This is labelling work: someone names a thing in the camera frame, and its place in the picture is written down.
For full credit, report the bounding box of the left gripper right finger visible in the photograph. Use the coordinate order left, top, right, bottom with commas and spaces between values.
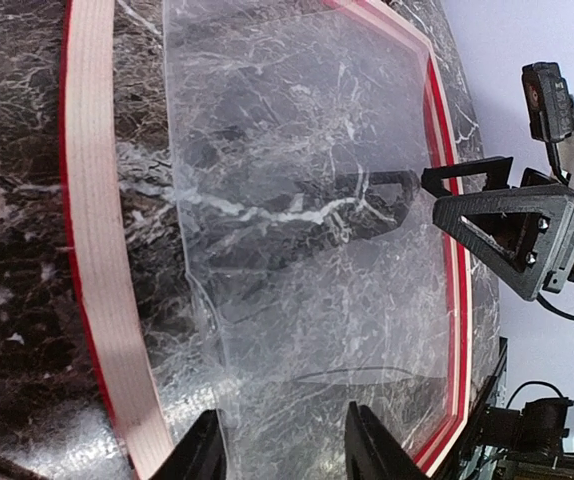
344, 401, 428, 480

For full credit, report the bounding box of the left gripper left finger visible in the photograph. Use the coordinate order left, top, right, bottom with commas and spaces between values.
151, 410, 227, 480

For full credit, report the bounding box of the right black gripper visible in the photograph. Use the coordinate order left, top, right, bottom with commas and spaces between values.
421, 156, 574, 301

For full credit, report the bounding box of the wooden picture frame red edge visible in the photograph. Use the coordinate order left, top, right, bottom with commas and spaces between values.
59, 1, 472, 479

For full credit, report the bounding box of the clear acrylic sheet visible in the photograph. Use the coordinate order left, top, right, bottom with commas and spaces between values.
163, 1, 467, 458

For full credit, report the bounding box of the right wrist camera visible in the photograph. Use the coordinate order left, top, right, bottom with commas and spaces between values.
521, 62, 574, 144

